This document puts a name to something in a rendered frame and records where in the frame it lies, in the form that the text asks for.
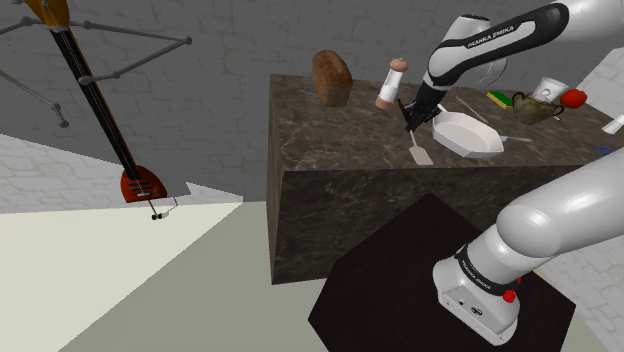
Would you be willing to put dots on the grey metal instrument stand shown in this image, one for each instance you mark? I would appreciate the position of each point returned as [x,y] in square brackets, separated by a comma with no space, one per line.
[141,36]

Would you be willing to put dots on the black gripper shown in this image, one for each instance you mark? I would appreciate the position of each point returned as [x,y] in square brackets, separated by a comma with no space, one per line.
[423,108]

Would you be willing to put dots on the white mug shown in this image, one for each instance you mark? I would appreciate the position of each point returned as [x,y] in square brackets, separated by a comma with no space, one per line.
[550,88]

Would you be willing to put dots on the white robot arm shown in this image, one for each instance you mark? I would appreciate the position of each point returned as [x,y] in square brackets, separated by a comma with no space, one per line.
[551,214]

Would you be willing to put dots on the black robot stand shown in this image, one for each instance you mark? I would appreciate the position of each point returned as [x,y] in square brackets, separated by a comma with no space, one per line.
[380,292]

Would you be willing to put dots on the white and pink pepper mill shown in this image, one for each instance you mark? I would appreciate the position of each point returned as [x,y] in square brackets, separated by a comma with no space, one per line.
[390,88]

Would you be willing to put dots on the silver spoon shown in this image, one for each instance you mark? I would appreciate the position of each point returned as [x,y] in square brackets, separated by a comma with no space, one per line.
[518,139]

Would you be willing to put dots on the red tomato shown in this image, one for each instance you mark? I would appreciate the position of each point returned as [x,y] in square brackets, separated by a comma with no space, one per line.
[573,98]

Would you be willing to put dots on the white oval baking dish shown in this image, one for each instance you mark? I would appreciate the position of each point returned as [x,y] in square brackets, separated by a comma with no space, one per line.
[463,136]

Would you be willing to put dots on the dark marble kitchen island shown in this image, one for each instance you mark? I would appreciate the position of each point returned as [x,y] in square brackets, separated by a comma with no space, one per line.
[341,219]

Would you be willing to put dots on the white flat object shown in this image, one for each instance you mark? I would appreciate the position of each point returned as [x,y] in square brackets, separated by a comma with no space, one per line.
[614,124]

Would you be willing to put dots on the thin grey long utensil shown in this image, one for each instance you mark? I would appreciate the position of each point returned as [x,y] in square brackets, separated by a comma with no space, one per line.
[470,108]

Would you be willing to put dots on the brown bread loaf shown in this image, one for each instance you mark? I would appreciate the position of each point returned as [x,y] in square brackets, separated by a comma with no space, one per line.
[332,80]

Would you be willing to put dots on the small blue object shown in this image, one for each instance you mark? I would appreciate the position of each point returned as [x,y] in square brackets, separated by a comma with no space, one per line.
[604,151]

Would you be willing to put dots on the white spatula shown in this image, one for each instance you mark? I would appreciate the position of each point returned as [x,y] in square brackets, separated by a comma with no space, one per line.
[421,155]

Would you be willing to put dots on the green and yellow sponge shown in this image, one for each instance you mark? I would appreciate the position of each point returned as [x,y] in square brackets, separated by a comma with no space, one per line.
[501,99]

